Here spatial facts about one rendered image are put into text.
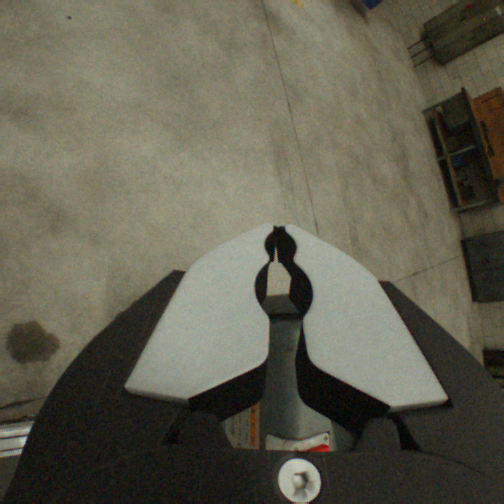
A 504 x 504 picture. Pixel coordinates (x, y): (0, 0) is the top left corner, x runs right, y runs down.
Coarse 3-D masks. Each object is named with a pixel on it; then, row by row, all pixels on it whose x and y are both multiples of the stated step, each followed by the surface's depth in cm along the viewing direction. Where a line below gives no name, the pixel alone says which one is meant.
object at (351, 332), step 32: (288, 256) 11; (320, 256) 9; (320, 288) 8; (352, 288) 8; (320, 320) 7; (352, 320) 7; (384, 320) 7; (320, 352) 6; (352, 352) 6; (384, 352) 6; (416, 352) 6; (320, 384) 6; (352, 384) 5; (384, 384) 5; (416, 384) 5; (352, 416) 6; (384, 416) 5
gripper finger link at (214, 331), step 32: (224, 256) 9; (256, 256) 9; (192, 288) 8; (224, 288) 8; (256, 288) 8; (160, 320) 7; (192, 320) 7; (224, 320) 7; (256, 320) 7; (160, 352) 6; (192, 352) 6; (224, 352) 6; (256, 352) 6; (128, 384) 5; (160, 384) 5; (192, 384) 5; (224, 384) 5; (256, 384) 6; (224, 416) 6
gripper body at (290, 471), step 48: (192, 432) 4; (384, 432) 4; (96, 480) 3; (144, 480) 3; (192, 480) 3; (240, 480) 4; (288, 480) 4; (336, 480) 4; (384, 480) 4; (432, 480) 3; (480, 480) 3
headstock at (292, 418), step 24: (288, 312) 43; (288, 336) 39; (288, 360) 38; (288, 384) 37; (264, 408) 40; (288, 408) 37; (240, 432) 49; (264, 432) 39; (288, 432) 36; (312, 432) 37
